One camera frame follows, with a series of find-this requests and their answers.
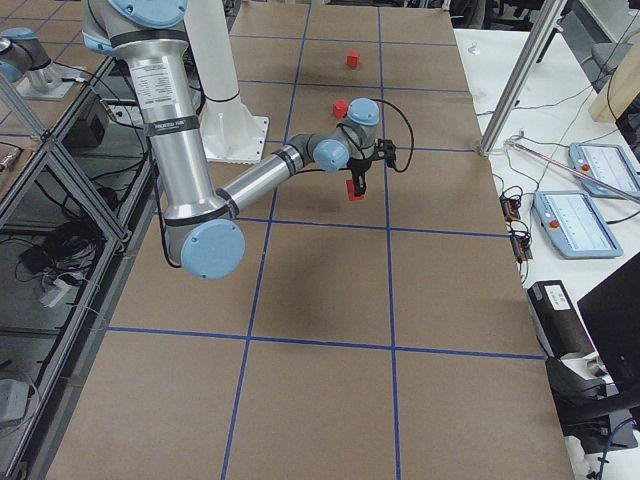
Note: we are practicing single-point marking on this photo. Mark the white central pedestal column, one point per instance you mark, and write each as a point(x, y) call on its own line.
point(230, 133)

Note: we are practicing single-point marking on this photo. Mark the small electronics board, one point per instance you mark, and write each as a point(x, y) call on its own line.
point(519, 233)

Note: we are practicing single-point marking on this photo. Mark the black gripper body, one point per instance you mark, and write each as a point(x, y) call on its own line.
point(358, 169)

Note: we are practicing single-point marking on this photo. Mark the metal rod with handle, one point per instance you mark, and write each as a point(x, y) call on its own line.
point(594, 187)

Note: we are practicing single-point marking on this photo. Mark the grey power adapter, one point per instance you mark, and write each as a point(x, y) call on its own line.
point(14, 401)

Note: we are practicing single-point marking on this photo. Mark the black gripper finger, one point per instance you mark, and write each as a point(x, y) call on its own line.
point(360, 182)

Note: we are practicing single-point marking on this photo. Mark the red block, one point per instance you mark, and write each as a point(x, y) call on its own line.
point(352, 193)
point(340, 109)
point(353, 59)

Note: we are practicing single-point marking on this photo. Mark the black box with label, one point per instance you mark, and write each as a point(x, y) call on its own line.
point(556, 321)

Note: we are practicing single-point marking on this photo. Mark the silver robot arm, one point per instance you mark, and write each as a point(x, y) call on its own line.
point(181, 65)

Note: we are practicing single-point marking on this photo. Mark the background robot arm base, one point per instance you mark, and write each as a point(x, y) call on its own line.
point(26, 63)

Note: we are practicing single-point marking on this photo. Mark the near teach pendant tablet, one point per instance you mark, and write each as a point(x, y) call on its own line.
point(574, 225)

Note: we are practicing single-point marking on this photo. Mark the far teach pendant tablet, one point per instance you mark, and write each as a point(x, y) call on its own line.
point(607, 163)

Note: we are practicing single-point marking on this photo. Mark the aluminium frame post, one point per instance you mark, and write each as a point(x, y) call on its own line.
point(537, 38)

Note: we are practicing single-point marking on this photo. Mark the teach pendant tablet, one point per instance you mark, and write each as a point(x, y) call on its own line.
point(607, 163)
point(574, 225)

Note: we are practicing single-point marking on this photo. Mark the black monitor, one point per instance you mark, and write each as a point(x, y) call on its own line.
point(610, 312)

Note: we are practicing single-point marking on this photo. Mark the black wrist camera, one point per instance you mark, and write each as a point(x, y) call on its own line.
point(386, 151)

